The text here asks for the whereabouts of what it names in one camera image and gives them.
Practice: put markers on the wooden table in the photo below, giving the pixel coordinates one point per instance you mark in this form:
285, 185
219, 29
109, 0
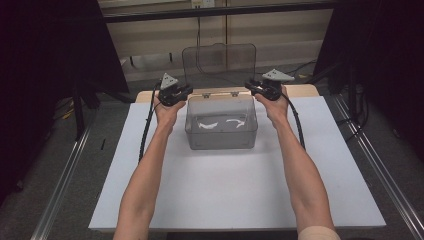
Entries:
306, 90

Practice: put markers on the person's left hand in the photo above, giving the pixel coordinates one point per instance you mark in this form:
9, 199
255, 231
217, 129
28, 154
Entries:
168, 115

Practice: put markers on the clear grey storage box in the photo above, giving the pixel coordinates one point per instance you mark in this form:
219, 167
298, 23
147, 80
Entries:
221, 141

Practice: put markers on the black horizontal bar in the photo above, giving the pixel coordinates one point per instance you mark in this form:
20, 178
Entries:
220, 12

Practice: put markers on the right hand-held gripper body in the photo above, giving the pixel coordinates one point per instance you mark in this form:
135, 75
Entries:
275, 85

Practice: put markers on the person's right hand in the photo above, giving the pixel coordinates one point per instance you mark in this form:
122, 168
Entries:
276, 110

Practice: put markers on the clear grey box lid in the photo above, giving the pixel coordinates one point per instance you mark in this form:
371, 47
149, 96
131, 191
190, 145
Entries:
218, 66

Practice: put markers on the white table board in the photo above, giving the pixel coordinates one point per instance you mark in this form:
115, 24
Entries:
220, 186

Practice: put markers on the black stand pole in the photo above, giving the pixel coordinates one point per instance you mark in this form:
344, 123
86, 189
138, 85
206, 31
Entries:
79, 116

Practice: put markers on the black curtain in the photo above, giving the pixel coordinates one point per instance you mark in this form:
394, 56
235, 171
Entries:
40, 83
383, 60

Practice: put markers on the white wall socket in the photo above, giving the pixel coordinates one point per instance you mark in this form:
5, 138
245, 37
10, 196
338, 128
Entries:
203, 3

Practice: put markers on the aluminium rail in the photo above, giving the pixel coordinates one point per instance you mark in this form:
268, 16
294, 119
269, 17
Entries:
63, 183
383, 173

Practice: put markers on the beige sleeve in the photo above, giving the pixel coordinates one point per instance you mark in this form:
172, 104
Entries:
318, 233

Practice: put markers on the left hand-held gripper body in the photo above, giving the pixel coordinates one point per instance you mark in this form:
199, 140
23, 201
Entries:
169, 90

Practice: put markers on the small black floor piece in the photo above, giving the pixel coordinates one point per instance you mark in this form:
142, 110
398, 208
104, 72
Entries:
103, 144

